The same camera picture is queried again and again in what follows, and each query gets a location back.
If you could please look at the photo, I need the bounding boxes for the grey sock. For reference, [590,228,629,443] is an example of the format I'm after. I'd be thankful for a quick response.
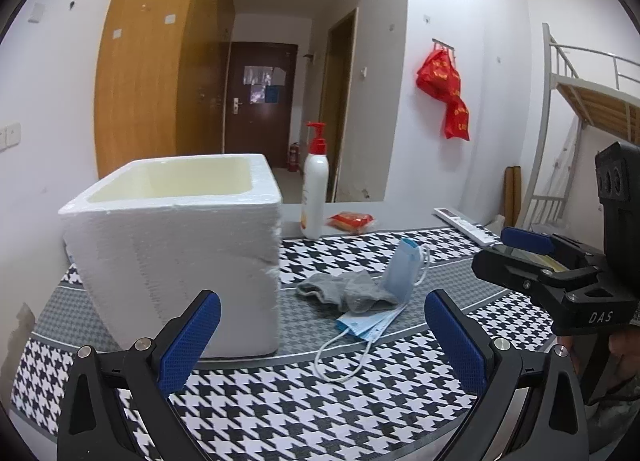
[296,271,405,315]

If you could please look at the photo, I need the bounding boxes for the black smartphone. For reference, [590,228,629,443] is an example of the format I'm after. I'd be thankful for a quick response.
[494,244,568,273]

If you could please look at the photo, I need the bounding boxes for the houndstooth table mat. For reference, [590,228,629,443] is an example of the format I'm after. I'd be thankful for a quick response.
[8,227,576,457]

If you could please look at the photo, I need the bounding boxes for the red plastic bag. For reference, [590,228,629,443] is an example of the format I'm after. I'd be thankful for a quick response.
[416,42,470,141]

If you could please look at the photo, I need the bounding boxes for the white remote control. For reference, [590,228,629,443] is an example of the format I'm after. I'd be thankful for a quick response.
[433,207,499,247]

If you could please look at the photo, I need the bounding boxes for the white styrofoam box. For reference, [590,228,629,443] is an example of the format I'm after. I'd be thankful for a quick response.
[58,153,282,358]

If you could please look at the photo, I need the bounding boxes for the red snack packet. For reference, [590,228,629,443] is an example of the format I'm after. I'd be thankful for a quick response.
[326,212,375,235]

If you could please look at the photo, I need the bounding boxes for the dark brown entrance door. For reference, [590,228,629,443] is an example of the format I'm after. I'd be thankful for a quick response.
[224,42,298,168]

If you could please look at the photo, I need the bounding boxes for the wooden boards against wall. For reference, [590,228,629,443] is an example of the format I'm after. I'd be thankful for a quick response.
[503,166,522,227]

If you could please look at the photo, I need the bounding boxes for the person right hand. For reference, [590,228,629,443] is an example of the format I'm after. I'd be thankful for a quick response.
[556,324,640,407]

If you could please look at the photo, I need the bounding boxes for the blue face mask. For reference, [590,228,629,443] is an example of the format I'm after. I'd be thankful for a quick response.
[314,302,408,384]
[380,238,431,304]

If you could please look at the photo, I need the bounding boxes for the red fire extinguisher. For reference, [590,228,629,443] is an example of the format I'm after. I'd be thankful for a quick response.
[286,142,299,173]

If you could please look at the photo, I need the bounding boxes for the white wall socket pair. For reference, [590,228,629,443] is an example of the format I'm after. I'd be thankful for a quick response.
[0,123,22,151]

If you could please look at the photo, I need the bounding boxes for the metal bunk bed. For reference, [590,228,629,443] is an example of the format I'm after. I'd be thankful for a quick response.
[516,22,639,230]

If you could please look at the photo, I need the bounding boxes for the white pump lotion bottle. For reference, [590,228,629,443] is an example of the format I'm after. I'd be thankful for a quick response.
[300,122,329,240]

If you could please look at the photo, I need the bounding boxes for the wooden wardrobe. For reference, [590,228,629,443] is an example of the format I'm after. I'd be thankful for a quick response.
[93,0,235,177]

